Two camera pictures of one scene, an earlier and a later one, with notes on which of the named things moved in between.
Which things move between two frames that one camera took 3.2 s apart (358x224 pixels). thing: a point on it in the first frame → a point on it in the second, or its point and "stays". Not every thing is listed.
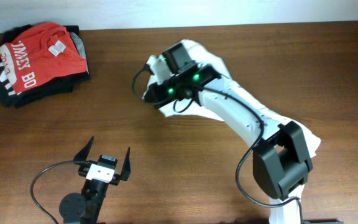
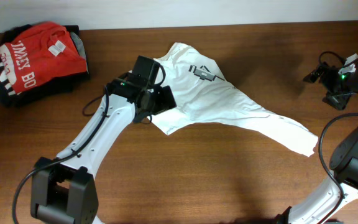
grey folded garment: [79, 46] stays
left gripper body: [114, 178] → [159, 101]
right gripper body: [167, 90] → [340, 88]
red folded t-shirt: [41, 54] stays
